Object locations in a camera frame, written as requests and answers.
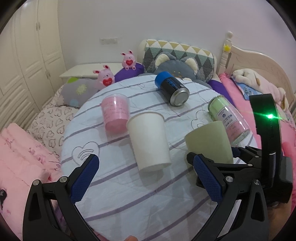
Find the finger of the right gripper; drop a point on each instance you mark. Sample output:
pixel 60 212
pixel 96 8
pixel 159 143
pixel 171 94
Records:
pixel 192 159
pixel 246 154

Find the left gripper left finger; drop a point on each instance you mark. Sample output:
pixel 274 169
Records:
pixel 40 221

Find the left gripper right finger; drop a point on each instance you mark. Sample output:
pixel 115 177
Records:
pixel 241 211

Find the green ceramic cup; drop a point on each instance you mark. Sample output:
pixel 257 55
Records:
pixel 211 141

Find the white paper cup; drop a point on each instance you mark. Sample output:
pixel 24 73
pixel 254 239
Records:
pixel 148 137

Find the pink plastic cup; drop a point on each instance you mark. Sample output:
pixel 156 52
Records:
pixel 116 113

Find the right human hand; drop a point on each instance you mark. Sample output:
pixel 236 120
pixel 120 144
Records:
pixel 277 217

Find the left human hand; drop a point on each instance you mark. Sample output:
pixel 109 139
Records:
pixel 131 238

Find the green pink cookie jar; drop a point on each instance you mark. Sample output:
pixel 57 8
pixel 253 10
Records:
pixel 220 109

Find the blue black metal can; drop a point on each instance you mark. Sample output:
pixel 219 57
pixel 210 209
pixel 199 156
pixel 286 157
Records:
pixel 171 88

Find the blue cartoon pillow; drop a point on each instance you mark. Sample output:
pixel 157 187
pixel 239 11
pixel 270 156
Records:
pixel 246 90

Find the pink folded blanket left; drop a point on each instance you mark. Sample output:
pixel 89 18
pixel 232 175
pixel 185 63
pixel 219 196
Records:
pixel 23 160

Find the striped quilted table cover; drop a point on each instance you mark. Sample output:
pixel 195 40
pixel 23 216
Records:
pixel 144 186

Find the white plush toy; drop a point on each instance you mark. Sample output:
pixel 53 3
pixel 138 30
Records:
pixel 254 80

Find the grey cat plush toy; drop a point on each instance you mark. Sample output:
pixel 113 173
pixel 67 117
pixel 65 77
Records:
pixel 185 68

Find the cream wooden bed headboard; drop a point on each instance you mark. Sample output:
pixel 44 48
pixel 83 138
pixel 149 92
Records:
pixel 236 58

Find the heart patterned bed sheet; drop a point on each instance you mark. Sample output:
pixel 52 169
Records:
pixel 49 126

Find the triangle patterned headboard cushion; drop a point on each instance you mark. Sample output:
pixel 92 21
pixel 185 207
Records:
pixel 206 61

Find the purple pillow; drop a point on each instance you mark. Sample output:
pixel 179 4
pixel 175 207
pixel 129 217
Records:
pixel 130 73

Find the yellow star sticker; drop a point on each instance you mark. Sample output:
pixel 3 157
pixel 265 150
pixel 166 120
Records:
pixel 226 48

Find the pink bunny toy with heart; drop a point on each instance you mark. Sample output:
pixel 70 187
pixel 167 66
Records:
pixel 129 61

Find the pink bunny toy left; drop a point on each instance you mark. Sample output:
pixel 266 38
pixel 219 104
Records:
pixel 105 77

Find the grey flower cushion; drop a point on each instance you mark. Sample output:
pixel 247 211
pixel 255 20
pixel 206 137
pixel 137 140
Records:
pixel 77 91

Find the white bedside table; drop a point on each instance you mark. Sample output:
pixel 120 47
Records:
pixel 86 70

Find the cream white wardrobe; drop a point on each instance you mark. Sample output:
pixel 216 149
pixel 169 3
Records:
pixel 31 60

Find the white wall socket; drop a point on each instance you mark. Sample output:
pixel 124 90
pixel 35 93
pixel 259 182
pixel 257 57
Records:
pixel 109 41

